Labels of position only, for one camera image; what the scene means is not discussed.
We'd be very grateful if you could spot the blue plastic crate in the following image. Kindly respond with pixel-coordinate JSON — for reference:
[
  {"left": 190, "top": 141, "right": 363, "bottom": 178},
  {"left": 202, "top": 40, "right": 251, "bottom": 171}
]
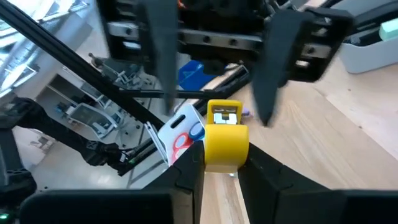
[{"left": 178, "top": 60, "right": 214, "bottom": 91}]

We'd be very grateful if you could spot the yellow staple remover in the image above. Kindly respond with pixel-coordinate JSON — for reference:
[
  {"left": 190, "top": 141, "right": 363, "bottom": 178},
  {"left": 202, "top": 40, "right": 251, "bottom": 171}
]
[{"left": 203, "top": 99, "right": 249, "bottom": 174}]

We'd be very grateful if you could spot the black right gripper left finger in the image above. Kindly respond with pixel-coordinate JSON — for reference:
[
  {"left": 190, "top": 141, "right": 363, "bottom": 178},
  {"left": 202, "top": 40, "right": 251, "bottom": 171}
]
[{"left": 19, "top": 141, "right": 206, "bottom": 224}]

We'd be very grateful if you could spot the white plastic tray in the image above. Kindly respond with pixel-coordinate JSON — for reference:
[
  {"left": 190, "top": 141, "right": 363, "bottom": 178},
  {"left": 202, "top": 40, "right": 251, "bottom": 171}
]
[{"left": 144, "top": 103, "right": 206, "bottom": 166}]

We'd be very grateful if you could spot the light grey plastic bin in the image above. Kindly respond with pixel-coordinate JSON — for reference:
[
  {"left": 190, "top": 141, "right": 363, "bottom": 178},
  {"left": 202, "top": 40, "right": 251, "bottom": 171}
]
[{"left": 338, "top": 17, "right": 398, "bottom": 75}]

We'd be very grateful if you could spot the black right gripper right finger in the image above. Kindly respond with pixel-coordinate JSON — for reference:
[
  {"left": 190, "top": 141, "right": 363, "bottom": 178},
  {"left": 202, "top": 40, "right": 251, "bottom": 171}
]
[{"left": 238, "top": 142, "right": 398, "bottom": 224}]

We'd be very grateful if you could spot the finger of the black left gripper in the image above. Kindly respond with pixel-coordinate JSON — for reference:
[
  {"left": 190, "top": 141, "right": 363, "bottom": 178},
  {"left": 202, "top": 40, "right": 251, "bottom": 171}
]
[
  {"left": 136, "top": 0, "right": 180, "bottom": 116},
  {"left": 250, "top": 9, "right": 312, "bottom": 127}
]

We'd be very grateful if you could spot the black aluminium table frame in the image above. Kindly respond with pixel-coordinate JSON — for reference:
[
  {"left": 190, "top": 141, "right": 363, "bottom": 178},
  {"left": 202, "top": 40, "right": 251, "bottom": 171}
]
[{"left": 0, "top": 0, "right": 249, "bottom": 177}]

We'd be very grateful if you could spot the blue tape roll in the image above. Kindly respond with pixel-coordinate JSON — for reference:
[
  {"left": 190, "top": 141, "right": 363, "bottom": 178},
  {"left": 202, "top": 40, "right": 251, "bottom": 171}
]
[{"left": 188, "top": 122, "right": 206, "bottom": 141}]

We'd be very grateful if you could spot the black stapler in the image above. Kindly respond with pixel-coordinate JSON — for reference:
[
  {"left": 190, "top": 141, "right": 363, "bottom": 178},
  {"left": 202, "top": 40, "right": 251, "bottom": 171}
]
[{"left": 341, "top": 12, "right": 386, "bottom": 46}]

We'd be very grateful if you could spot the mint green white stapler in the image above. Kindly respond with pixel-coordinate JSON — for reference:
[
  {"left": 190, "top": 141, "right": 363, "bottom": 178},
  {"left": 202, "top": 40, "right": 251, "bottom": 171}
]
[{"left": 378, "top": 17, "right": 398, "bottom": 42}]

